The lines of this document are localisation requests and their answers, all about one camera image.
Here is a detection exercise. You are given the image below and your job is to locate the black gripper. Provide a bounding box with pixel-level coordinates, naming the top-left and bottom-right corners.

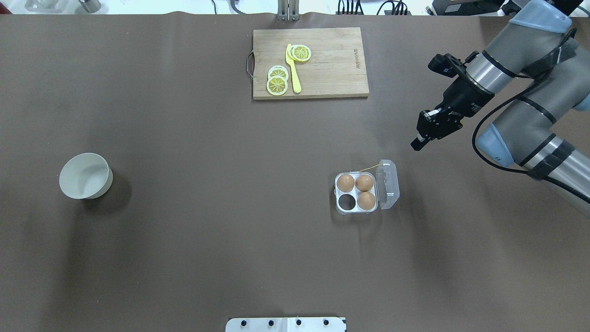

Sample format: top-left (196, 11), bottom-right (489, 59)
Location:
top-left (410, 77), bottom-right (495, 151)

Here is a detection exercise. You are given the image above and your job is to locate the clear plastic egg box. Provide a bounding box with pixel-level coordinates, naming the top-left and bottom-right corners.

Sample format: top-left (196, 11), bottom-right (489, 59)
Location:
top-left (334, 160), bottom-right (401, 216)

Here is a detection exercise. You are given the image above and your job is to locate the brown egg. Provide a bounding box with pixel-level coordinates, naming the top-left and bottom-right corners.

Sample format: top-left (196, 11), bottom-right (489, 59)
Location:
top-left (336, 173), bottom-right (355, 192)
top-left (357, 191), bottom-right (377, 211)
top-left (355, 174), bottom-right (375, 192)

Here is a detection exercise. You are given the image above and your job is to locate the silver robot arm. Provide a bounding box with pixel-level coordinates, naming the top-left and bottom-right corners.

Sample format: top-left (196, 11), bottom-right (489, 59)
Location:
top-left (411, 0), bottom-right (590, 216)

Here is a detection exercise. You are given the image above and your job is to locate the wooden cutting board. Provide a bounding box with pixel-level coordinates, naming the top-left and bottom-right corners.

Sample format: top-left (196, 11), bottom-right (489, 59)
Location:
top-left (252, 27), bottom-right (370, 100)

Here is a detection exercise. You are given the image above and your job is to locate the lemon slice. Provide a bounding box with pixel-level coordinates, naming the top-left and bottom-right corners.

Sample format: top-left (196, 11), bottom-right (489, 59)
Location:
top-left (266, 75), bottom-right (289, 96)
top-left (267, 65), bottom-right (289, 80)
top-left (287, 44), bottom-right (312, 62)

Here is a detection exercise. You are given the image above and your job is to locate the yellow plastic knife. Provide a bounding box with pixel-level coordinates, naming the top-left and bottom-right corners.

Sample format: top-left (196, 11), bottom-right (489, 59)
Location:
top-left (285, 43), bottom-right (302, 94)

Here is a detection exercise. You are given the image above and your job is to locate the white ceramic bowl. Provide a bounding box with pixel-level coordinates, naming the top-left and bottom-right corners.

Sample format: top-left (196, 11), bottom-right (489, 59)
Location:
top-left (59, 153), bottom-right (113, 199)

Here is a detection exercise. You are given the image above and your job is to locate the small metal cup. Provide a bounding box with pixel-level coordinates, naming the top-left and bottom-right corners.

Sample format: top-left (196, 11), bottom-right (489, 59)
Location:
top-left (78, 0), bottom-right (102, 13)

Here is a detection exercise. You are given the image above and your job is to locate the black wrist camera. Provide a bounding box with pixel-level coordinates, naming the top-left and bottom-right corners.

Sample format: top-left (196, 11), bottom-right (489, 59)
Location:
top-left (428, 54), bottom-right (466, 78)

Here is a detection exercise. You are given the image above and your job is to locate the black camera cable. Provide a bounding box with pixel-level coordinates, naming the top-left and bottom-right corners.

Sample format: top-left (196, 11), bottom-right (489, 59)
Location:
top-left (471, 83), bottom-right (590, 192)

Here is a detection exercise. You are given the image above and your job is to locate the aluminium frame post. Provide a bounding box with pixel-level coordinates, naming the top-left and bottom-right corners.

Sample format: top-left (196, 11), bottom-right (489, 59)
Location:
top-left (277, 0), bottom-right (301, 22)

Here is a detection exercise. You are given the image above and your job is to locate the white camera pillar base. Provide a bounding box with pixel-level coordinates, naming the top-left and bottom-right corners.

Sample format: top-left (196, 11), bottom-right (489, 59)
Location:
top-left (225, 317), bottom-right (347, 332)

